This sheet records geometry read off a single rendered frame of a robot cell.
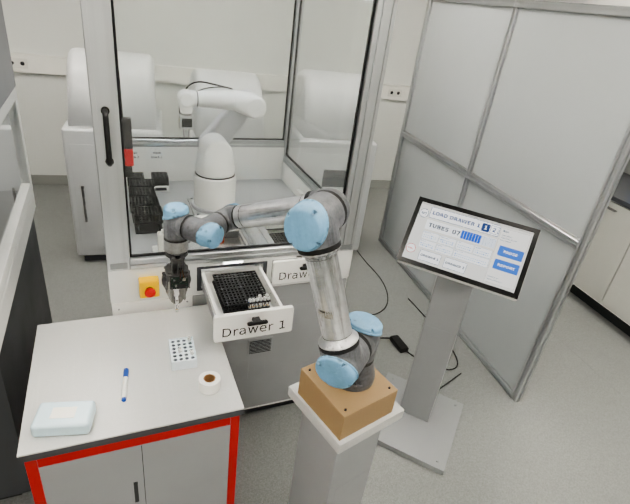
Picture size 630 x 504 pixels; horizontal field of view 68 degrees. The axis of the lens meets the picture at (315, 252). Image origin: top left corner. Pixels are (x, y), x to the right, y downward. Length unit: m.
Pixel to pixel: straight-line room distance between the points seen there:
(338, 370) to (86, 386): 0.82
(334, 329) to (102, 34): 1.08
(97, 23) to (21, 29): 3.43
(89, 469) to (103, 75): 1.17
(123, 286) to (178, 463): 0.68
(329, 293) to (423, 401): 1.48
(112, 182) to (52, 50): 3.35
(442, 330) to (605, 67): 1.41
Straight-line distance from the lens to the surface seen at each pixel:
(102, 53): 1.64
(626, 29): 2.62
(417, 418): 2.69
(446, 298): 2.23
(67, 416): 1.56
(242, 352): 2.24
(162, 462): 1.69
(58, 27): 4.98
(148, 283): 1.87
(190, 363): 1.69
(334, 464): 1.68
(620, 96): 2.56
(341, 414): 1.46
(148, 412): 1.58
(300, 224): 1.14
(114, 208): 1.77
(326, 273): 1.20
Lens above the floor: 1.92
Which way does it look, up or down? 28 degrees down
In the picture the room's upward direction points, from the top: 8 degrees clockwise
